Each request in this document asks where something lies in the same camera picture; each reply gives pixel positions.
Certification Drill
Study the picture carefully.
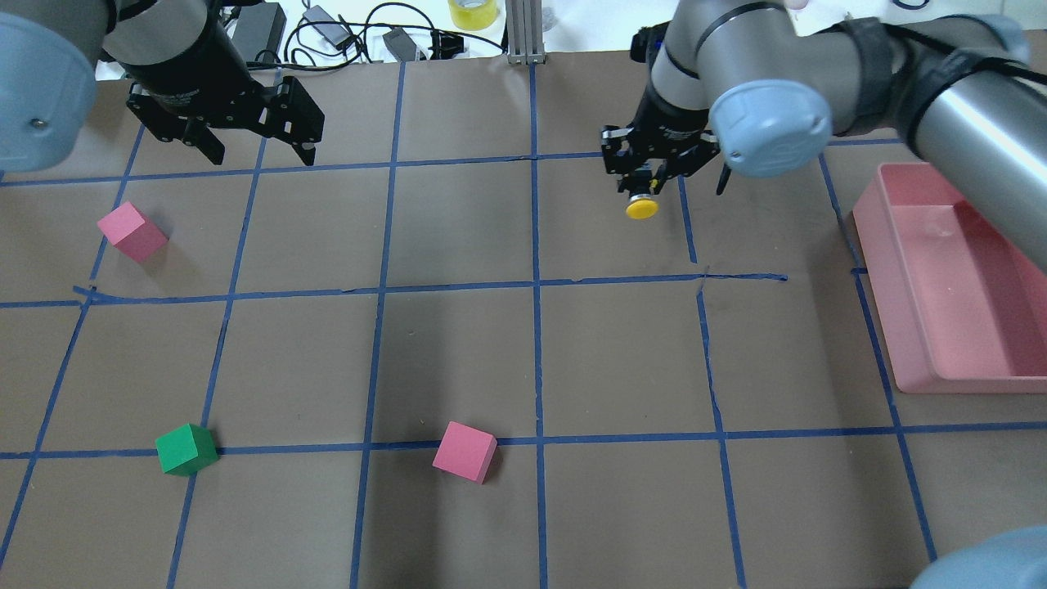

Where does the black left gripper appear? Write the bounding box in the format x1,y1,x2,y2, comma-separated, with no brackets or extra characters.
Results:
126,16,326,165

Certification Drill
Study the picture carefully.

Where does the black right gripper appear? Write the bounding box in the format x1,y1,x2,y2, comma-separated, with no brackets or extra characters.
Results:
601,83,721,196

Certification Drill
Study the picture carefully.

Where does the yellow push button switch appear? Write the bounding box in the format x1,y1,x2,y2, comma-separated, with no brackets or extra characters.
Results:
625,164,658,220

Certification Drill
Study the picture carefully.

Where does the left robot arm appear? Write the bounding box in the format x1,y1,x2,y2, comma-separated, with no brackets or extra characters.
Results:
1,1,325,173

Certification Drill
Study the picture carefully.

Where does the green cube near left arm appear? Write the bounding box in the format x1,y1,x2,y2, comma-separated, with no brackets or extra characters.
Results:
155,424,219,477

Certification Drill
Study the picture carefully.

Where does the black power adapter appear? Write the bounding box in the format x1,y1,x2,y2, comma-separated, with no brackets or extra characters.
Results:
231,2,285,67

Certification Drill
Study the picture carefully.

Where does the pink cube far side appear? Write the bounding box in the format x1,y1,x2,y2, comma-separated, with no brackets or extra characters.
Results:
97,202,169,264

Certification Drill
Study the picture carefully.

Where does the pink cube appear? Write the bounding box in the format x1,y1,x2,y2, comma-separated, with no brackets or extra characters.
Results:
97,202,169,264
431,420,498,484

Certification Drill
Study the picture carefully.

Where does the yellow tape roll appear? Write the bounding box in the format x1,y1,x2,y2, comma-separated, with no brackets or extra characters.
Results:
447,0,500,31

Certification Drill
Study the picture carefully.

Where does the pink cube centre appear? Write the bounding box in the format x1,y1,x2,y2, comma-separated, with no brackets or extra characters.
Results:
431,420,498,484

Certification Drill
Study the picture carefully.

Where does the pink plastic tray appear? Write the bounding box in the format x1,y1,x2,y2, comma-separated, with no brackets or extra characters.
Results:
852,163,1046,394

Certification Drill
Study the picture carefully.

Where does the aluminium frame post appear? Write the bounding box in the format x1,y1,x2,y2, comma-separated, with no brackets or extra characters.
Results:
505,0,545,65

